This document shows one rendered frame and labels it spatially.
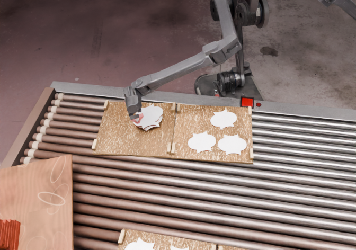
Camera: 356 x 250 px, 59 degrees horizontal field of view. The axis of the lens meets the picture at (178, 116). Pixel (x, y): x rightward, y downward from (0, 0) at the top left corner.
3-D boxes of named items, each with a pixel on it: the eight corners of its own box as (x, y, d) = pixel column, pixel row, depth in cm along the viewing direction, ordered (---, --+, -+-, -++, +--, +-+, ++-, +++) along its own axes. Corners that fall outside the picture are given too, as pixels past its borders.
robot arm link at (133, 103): (150, 87, 152) (141, 77, 145) (154, 105, 145) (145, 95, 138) (130, 98, 155) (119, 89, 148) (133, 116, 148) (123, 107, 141)
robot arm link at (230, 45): (246, 55, 135) (239, 40, 127) (216, 67, 140) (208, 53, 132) (228, -8, 160) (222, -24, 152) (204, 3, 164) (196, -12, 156)
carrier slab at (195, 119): (178, 105, 180) (178, 104, 179) (250, 109, 176) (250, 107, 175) (170, 159, 159) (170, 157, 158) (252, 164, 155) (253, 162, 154)
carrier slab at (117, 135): (107, 103, 184) (106, 101, 183) (176, 105, 181) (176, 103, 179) (92, 154, 163) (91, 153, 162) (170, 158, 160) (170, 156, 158)
